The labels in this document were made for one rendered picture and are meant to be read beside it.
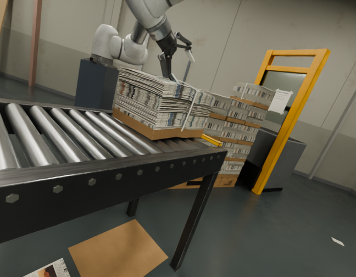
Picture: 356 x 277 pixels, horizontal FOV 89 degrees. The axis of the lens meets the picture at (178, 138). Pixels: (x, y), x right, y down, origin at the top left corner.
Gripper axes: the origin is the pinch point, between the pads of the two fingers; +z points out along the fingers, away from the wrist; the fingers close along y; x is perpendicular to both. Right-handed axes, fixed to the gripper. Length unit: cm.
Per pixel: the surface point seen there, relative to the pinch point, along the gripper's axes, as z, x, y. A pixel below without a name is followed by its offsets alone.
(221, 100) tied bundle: 87, -27, -36
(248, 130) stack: 144, -9, -39
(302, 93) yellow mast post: 149, 20, -107
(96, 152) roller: -26, 19, 48
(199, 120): 15.5, 12.8, 14.6
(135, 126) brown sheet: -7.5, 3.9, 35.6
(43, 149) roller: -37, 17, 53
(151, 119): -9.6, 11.7, 30.0
